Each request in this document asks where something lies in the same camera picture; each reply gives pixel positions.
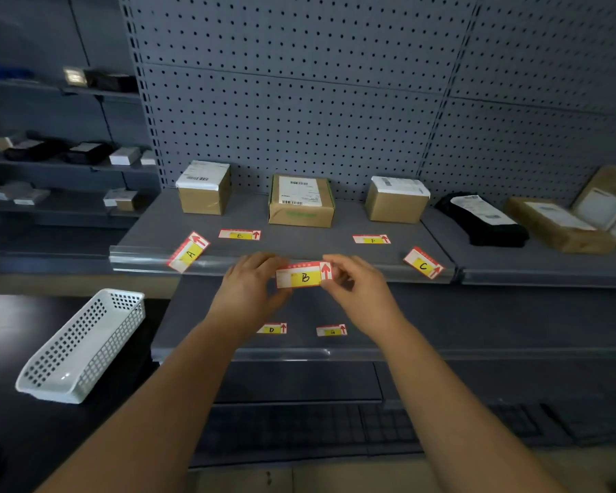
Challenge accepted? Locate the grey flat packet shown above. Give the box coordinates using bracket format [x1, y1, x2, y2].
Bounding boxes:
[0, 180, 34, 202]
[13, 188, 51, 207]

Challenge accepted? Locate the person's left hand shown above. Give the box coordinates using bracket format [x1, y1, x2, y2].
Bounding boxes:
[204, 251, 294, 345]

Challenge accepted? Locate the person's right hand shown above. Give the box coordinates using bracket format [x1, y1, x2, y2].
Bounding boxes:
[320, 253, 410, 345]

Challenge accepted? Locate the large flat cardboard box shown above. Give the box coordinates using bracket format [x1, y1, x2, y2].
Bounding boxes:
[572, 165, 616, 232]

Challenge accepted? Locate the dark grey background shelf unit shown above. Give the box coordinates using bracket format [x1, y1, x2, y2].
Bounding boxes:
[0, 0, 162, 278]

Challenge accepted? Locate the person's right forearm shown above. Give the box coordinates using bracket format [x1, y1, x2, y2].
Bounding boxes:
[372, 326, 568, 493]

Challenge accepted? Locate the black parcel with white label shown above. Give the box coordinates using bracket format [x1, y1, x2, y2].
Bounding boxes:
[64, 142, 115, 166]
[3, 139, 65, 163]

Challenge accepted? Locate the black parcel bag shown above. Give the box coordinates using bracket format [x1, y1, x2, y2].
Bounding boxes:
[434, 192, 530, 248]

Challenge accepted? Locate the black box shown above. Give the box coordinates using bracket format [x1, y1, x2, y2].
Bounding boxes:
[84, 69, 139, 93]

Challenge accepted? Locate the person's left forearm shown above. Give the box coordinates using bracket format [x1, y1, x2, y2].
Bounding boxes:
[35, 323, 242, 493]

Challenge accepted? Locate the grey pegboard shelf unit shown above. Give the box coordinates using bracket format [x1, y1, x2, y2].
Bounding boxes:
[109, 0, 616, 457]

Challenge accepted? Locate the cardboard box with green tape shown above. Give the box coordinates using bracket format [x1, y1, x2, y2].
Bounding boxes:
[268, 173, 336, 229]

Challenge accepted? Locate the flat long cardboard box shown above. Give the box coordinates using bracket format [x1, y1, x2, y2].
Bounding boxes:
[505, 196, 616, 255]

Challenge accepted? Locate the white plastic perforated basket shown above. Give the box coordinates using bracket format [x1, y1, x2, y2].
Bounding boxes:
[15, 288, 146, 405]

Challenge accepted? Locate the cardboard box with white label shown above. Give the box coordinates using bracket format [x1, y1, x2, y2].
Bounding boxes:
[364, 175, 431, 225]
[175, 160, 232, 216]

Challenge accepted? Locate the small brown box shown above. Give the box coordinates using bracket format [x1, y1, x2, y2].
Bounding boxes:
[115, 193, 148, 212]

